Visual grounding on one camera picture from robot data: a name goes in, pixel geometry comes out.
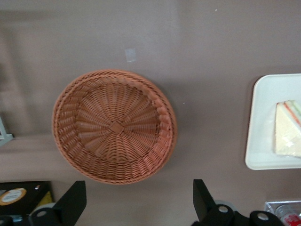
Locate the brown round wicker basket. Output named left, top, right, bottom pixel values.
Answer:
left=51, top=69, right=178, bottom=186

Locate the grey metal wire rack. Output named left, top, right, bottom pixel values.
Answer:
left=0, top=113, right=14, bottom=146

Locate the triangular sandwich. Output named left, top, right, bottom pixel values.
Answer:
left=272, top=100, right=301, bottom=158

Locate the clear acrylic bottle rack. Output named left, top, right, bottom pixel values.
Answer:
left=264, top=201, right=301, bottom=226

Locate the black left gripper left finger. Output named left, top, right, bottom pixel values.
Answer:
left=29, top=180, right=87, bottom=226

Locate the red cola bottle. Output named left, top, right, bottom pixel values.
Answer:
left=275, top=204, right=301, bottom=226

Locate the cream plastic tray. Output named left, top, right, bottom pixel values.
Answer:
left=244, top=73, right=301, bottom=170

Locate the black food warmer appliance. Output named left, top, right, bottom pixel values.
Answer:
left=0, top=180, right=54, bottom=216

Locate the small tape patch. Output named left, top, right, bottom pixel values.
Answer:
left=124, top=48, right=137, bottom=63

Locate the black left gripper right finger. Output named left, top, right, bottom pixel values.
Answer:
left=192, top=179, right=247, bottom=226

